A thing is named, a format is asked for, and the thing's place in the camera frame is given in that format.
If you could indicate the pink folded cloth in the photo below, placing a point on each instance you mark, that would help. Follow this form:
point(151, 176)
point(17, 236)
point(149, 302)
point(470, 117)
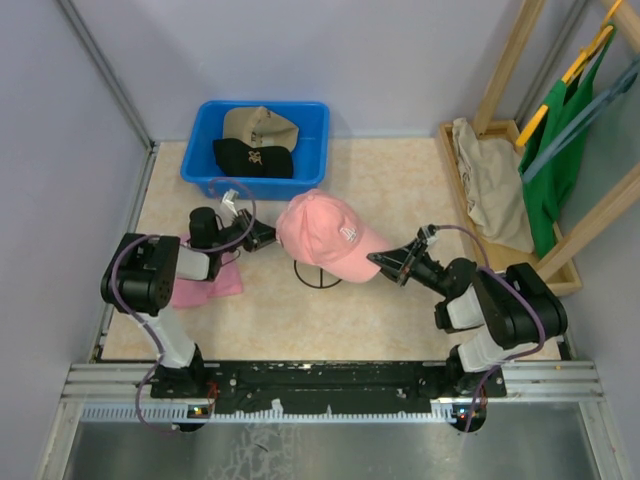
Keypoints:
point(189, 293)

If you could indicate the black wire hat stand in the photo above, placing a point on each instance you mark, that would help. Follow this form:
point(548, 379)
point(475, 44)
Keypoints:
point(314, 277)

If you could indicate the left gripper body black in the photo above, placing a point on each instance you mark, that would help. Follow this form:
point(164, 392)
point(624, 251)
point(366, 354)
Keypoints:
point(239, 227)

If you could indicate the grey blue hanger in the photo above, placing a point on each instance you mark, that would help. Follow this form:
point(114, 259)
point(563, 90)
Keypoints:
point(584, 119)

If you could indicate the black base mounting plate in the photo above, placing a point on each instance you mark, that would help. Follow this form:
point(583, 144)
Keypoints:
point(309, 388)

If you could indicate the wooden clothes rack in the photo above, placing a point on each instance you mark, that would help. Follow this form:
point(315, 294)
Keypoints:
point(556, 268)

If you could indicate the yellow hanger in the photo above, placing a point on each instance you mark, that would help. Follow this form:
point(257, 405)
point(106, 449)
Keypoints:
point(573, 74)

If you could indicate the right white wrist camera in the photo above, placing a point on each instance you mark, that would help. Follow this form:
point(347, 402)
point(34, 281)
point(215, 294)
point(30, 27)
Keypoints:
point(428, 234)

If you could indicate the green tank top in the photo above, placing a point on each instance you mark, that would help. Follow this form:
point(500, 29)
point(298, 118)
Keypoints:
point(552, 159)

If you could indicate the tan baseball cap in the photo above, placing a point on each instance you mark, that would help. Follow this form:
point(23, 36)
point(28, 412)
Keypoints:
point(260, 127)

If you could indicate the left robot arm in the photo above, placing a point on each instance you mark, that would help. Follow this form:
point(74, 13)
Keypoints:
point(150, 277)

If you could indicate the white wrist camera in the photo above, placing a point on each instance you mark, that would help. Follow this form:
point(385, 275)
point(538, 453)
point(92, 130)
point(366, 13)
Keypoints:
point(228, 203)
point(428, 234)

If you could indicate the blue plastic bin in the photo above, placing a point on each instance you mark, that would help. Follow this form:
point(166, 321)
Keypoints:
point(310, 156)

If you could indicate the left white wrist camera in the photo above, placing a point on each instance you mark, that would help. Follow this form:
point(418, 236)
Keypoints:
point(228, 203)

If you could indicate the aluminium rail frame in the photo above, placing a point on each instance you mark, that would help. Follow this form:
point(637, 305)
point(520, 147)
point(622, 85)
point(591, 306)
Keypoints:
point(121, 392)

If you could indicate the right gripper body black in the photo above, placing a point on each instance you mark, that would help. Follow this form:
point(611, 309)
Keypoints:
point(424, 269)

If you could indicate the pink baseball cap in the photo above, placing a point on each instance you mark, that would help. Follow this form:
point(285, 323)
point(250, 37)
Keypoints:
point(321, 230)

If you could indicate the black baseball cap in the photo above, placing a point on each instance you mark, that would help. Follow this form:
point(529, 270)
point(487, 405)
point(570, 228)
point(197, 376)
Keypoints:
point(237, 159)

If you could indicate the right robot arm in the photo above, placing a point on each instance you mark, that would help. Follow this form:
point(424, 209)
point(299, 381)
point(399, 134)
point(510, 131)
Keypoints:
point(511, 314)

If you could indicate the beige cloth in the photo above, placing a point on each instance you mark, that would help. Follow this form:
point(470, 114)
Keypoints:
point(492, 185)

